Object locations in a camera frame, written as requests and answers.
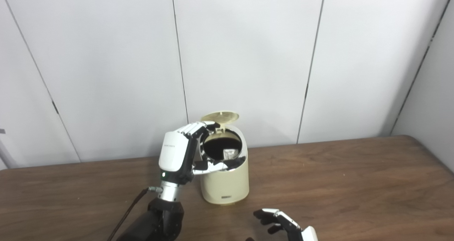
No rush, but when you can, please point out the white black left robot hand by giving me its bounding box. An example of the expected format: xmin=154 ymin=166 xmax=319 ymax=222
xmin=158 ymin=121 xmax=247 ymax=185

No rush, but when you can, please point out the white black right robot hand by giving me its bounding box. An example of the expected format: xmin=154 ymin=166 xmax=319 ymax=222
xmin=245 ymin=208 xmax=319 ymax=241

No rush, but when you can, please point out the round cream bin lid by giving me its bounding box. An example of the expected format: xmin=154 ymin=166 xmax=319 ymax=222
xmin=200 ymin=111 xmax=239 ymax=130

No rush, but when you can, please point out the cream-colored desktop trash bin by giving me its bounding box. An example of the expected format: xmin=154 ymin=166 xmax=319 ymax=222
xmin=200 ymin=125 xmax=250 ymax=205

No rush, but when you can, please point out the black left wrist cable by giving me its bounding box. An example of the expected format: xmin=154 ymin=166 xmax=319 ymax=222
xmin=106 ymin=187 xmax=164 ymax=241

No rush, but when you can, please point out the grey wall corner post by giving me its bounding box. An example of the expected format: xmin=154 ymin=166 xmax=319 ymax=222
xmin=0 ymin=129 xmax=18 ymax=169

